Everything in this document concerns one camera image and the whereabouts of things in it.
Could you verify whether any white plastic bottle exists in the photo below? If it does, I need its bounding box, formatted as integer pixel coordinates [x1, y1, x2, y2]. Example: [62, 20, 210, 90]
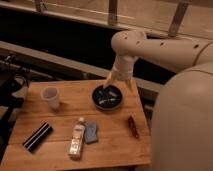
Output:
[69, 117, 85, 160]

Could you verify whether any black equipment with cables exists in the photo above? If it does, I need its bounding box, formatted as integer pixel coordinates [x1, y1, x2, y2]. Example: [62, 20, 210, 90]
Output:
[0, 54, 30, 162]

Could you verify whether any translucent plastic cup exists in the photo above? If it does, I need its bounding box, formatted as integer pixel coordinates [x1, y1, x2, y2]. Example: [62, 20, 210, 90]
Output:
[40, 87, 60, 110]

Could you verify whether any metal railing frame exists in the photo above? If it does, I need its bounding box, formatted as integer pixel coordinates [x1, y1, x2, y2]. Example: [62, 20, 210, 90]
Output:
[0, 0, 213, 39]

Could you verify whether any dark red pocket knife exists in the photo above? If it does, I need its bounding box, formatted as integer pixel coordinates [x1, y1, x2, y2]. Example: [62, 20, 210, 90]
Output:
[128, 116, 139, 139]

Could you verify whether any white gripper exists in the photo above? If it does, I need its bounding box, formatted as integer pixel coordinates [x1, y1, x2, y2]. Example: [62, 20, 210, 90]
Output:
[103, 55, 135, 91]

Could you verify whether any black striped rectangular block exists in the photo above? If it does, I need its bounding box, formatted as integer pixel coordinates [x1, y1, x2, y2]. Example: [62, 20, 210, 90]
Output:
[22, 122, 53, 152]

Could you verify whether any black round bowl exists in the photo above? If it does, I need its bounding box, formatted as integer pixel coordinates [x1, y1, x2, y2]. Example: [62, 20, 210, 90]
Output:
[92, 85, 123, 110]

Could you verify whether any wooden table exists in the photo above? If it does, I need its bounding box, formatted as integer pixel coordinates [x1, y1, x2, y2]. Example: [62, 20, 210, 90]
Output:
[0, 80, 150, 171]

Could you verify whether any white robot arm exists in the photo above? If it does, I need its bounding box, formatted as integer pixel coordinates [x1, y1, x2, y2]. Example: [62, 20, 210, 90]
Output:
[105, 31, 213, 171]

